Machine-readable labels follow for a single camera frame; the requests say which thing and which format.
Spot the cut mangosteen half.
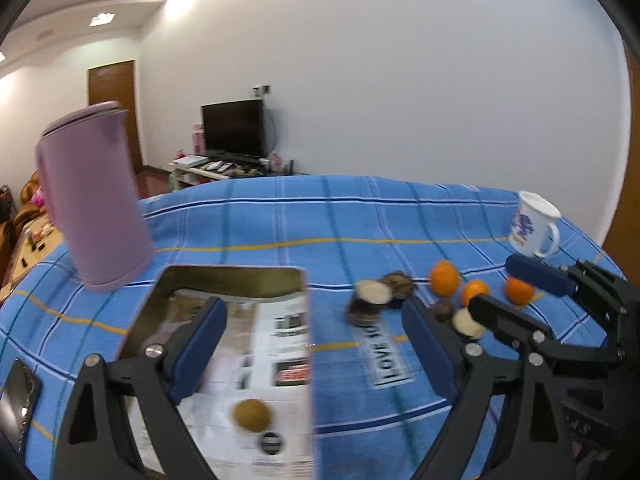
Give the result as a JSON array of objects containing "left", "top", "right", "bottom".
[
  {"left": 347, "top": 280, "right": 393, "bottom": 326},
  {"left": 451, "top": 306, "right": 487, "bottom": 338}
]

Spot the wooden coffee table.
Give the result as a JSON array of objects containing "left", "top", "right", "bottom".
[{"left": 0, "top": 215, "right": 67, "bottom": 301}]

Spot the black smartphone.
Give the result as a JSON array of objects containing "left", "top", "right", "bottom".
[{"left": 0, "top": 357, "right": 42, "bottom": 453}]

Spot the white enamel mug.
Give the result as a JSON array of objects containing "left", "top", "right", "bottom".
[{"left": 507, "top": 191, "right": 562, "bottom": 259}]

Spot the blue plaid blanket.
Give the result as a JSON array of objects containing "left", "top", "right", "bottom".
[{"left": 0, "top": 175, "right": 628, "bottom": 480}]

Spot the orange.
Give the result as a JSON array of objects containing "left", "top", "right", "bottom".
[
  {"left": 429, "top": 259, "right": 461, "bottom": 297},
  {"left": 505, "top": 276, "right": 536, "bottom": 307},
  {"left": 461, "top": 280, "right": 491, "bottom": 307}
]

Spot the purple plastic jug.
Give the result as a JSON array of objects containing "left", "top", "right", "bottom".
[{"left": 35, "top": 101, "right": 156, "bottom": 292}]

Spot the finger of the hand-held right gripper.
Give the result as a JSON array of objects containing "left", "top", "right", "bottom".
[
  {"left": 505, "top": 254, "right": 629, "bottom": 332},
  {"left": 469, "top": 293, "right": 619, "bottom": 375}
]

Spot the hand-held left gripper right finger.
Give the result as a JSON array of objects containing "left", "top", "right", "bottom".
[{"left": 401, "top": 297, "right": 576, "bottom": 480}]

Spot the brown wooden door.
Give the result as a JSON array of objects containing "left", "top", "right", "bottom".
[{"left": 88, "top": 60, "right": 143, "bottom": 173}]

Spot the black television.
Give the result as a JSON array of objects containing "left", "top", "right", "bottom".
[{"left": 201, "top": 99, "right": 266, "bottom": 160}]

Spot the pink metal tin box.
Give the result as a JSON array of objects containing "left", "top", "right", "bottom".
[{"left": 116, "top": 266, "right": 317, "bottom": 480}]

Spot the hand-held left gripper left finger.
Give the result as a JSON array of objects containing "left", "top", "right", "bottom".
[{"left": 60, "top": 296, "right": 231, "bottom": 480}]

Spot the white television stand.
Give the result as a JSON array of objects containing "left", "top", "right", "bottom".
[{"left": 167, "top": 156, "right": 301, "bottom": 193}]

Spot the brown wooden panel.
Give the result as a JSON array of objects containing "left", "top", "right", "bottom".
[{"left": 601, "top": 52, "right": 640, "bottom": 261}]

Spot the brown sofa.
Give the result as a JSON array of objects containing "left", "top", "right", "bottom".
[{"left": 14, "top": 170, "right": 47, "bottom": 223}]

